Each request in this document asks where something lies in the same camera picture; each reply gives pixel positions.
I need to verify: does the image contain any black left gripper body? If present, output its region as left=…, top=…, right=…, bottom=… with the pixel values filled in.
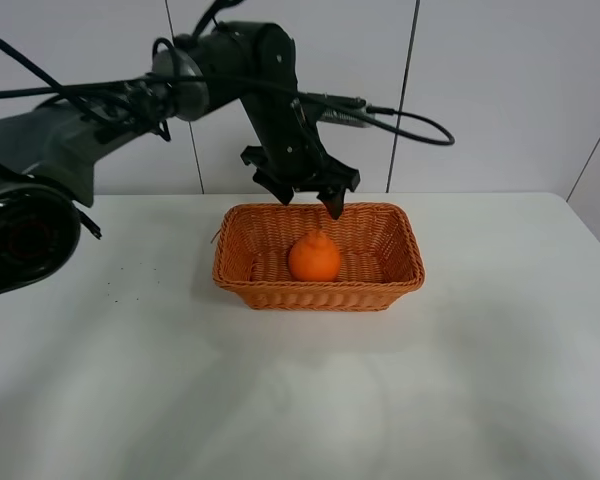
left=241, top=94, right=360, bottom=192

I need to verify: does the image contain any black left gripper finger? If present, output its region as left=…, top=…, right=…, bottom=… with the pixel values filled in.
left=253, top=172, right=294, bottom=205
left=317, top=186, right=346, bottom=220

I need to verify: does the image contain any orange with knobbed top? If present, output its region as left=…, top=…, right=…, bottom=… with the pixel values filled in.
left=288, top=230, right=341, bottom=282

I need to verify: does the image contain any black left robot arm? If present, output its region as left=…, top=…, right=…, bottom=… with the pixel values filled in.
left=0, top=1, right=360, bottom=294

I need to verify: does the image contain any orange wicker basket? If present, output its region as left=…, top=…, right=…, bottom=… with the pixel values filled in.
left=212, top=202, right=425, bottom=312

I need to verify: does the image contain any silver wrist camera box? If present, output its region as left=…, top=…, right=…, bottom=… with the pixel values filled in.
left=319, top=95, right=370, bottom=128

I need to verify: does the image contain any black camera cable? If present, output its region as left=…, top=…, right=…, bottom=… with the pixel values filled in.
left=299, top=91, right=456, bottom=147

